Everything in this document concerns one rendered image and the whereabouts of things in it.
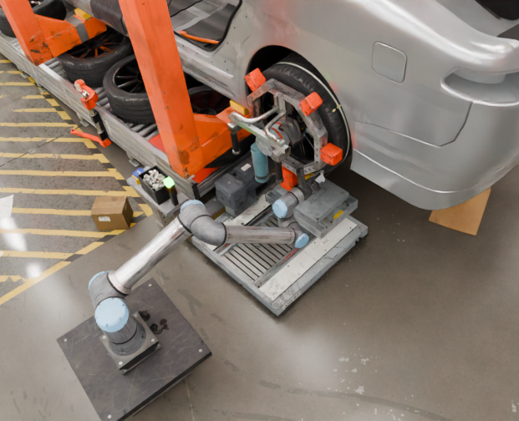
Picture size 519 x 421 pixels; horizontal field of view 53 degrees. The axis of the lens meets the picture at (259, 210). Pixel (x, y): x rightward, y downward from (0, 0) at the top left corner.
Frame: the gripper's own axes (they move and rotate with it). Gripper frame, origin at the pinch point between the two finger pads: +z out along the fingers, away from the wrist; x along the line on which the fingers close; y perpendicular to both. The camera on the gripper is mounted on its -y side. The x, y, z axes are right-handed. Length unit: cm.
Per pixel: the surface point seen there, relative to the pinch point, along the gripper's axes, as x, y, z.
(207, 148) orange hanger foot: -45, -46, -30
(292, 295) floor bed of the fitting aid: -27, 52, -47
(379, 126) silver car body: 58, -10, 3
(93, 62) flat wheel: -170, -152, -16
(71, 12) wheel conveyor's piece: -285, -233, 35
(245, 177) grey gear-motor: -50, -17, -18
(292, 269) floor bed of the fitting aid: -36, 43, -33
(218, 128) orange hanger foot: -42, -52, -18
